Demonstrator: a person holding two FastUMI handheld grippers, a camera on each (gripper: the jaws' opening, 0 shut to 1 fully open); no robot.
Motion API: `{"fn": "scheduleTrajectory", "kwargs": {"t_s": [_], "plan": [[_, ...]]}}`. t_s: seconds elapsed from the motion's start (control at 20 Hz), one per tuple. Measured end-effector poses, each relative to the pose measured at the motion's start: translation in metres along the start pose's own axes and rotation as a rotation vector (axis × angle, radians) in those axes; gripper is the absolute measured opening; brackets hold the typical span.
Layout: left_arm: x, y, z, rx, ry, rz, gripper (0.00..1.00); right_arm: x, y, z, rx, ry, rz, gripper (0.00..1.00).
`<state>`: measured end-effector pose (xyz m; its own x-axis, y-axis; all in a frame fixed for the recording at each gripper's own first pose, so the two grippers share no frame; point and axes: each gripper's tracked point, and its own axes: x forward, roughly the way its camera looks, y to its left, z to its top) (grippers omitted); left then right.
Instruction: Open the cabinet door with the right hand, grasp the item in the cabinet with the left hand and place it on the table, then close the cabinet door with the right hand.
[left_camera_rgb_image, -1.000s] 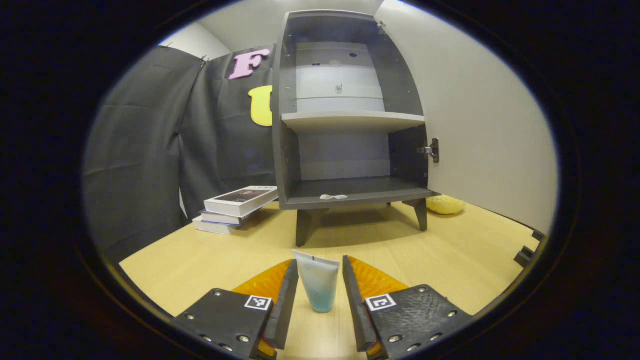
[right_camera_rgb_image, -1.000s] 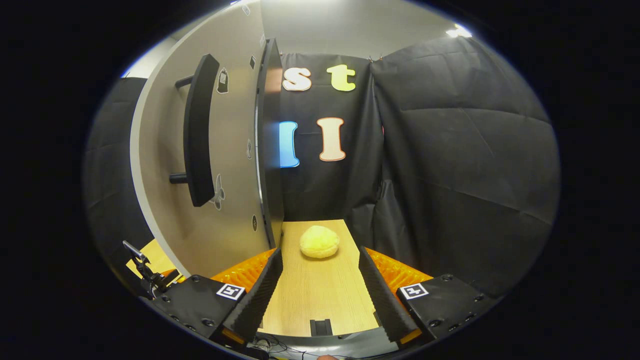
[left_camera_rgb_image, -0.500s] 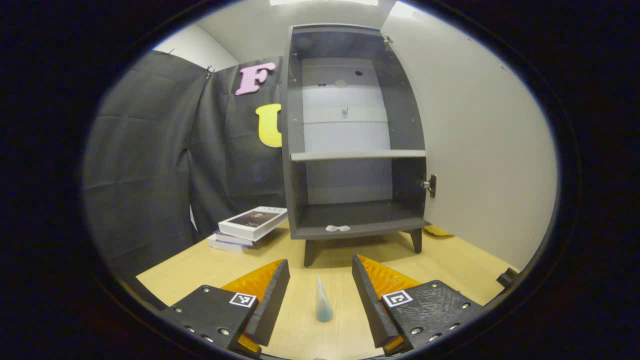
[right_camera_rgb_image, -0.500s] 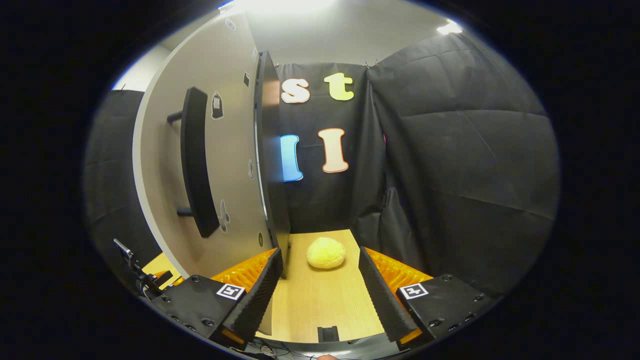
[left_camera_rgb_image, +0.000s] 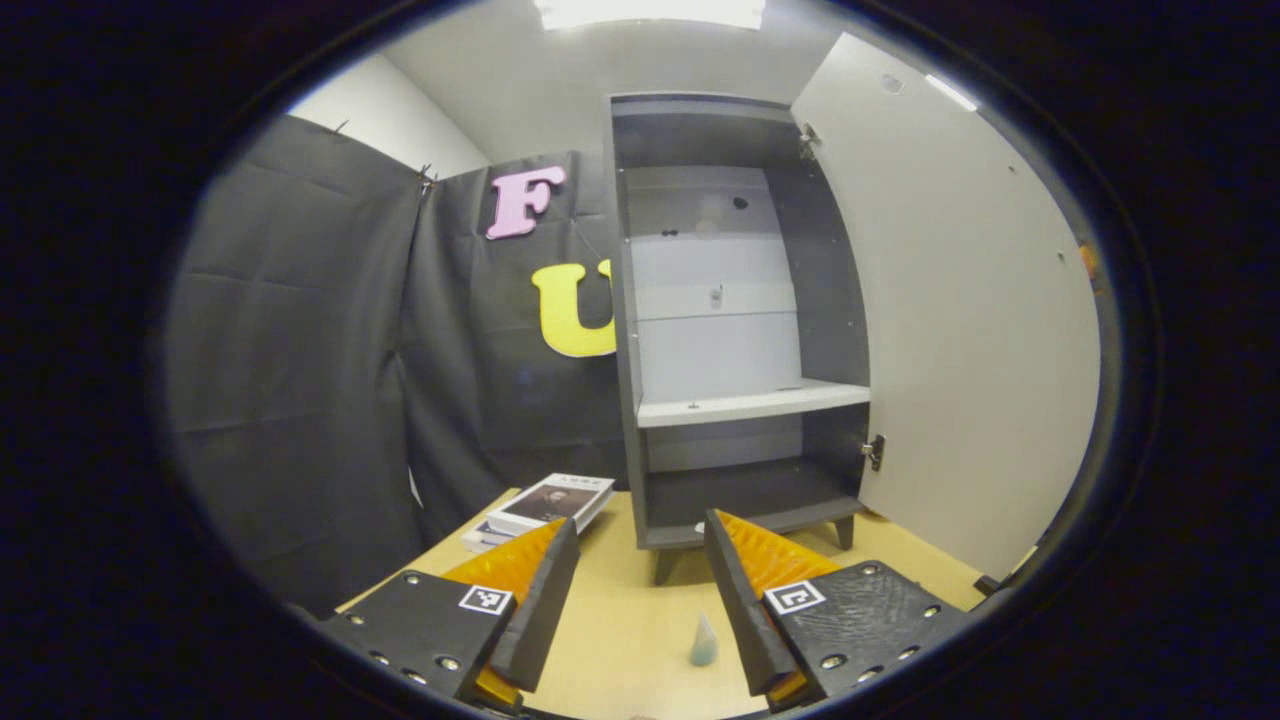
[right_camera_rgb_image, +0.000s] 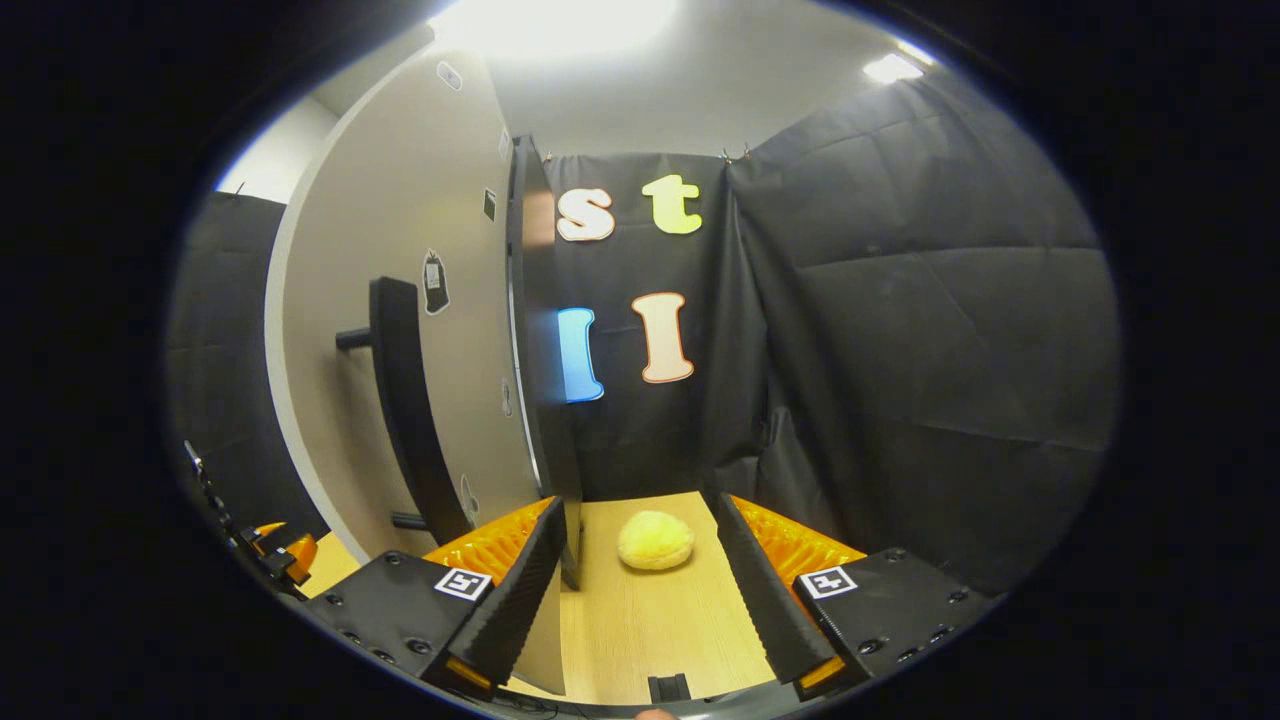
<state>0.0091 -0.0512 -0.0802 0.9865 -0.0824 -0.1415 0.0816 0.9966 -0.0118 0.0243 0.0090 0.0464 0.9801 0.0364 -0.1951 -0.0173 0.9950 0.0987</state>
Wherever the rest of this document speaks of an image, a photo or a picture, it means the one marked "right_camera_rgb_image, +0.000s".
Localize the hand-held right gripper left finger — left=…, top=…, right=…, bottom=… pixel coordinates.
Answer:
left=300, top=495, right=569, bottom=701

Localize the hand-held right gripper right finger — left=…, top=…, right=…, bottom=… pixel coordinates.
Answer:
left=715, top=492, right=1001, bottom=703

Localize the ceiling light panel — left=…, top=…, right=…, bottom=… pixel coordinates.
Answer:
left=430, top=0, right=681, bottom=59
left=863, top=52, right=927, bottom=86

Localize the black door handle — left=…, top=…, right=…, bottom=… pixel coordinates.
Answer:
left=335, top=277, right=473, bottom=547

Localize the yellow plush ball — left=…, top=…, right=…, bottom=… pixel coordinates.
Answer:
left=617, top=510, right=696, bottom=572

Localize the light grey cabinet door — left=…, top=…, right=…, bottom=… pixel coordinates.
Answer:
left=263, top=48, right=569, bottom=698

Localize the black backdrop cloth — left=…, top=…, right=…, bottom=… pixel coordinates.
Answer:
left=165, top=75, right=1121, bottom=601

